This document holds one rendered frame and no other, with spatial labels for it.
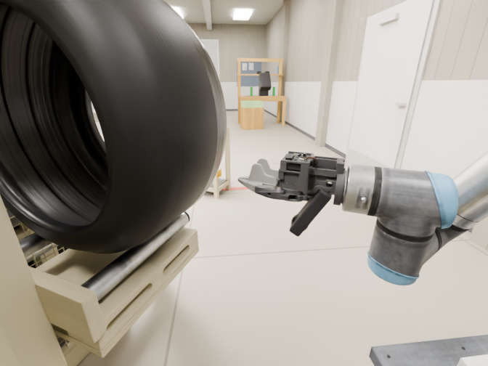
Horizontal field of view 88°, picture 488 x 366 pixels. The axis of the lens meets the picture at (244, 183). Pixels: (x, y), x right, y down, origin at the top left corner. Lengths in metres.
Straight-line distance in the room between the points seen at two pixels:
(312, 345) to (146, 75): 1.47
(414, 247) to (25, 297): 0.67
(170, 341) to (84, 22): 1.46
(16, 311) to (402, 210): 0.66
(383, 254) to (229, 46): 12.52
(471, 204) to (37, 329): 0.81
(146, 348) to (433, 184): 1.48
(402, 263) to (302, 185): 0.22
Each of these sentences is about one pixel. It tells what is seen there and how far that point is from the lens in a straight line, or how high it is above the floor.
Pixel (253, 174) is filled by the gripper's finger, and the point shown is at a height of 1.11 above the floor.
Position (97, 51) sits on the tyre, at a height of 1.32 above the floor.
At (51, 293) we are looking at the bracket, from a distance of 0.58.
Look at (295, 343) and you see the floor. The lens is 1.60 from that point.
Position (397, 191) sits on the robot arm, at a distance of 0.47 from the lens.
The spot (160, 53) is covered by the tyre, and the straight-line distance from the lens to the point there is 0.47.
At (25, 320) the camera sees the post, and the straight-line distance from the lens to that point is 0.63.
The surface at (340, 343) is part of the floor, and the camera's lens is 1.66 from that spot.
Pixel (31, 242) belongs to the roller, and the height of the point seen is 0.91.
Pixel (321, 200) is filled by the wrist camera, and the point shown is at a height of 1.07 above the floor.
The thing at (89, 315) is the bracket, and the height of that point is 0.91.
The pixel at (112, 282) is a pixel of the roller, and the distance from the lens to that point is 0.61.
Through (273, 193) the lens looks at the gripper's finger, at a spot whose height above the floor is 1.08.
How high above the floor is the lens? 1.28
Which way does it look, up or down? 22 degrees down
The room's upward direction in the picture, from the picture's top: straight up
